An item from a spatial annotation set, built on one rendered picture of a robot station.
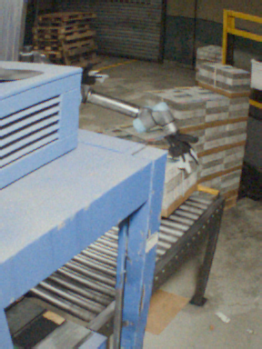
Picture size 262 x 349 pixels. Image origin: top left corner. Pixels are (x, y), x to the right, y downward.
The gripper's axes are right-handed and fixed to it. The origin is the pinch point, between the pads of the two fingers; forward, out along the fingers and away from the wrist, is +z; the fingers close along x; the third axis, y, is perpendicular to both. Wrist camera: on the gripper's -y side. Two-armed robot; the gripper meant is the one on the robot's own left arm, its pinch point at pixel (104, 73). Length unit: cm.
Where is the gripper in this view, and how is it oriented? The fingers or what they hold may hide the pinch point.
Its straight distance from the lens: 340.1
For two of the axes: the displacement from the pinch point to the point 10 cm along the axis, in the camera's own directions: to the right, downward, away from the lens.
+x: 5.3, 5.0, -6.9
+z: 8.4, -1.8, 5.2
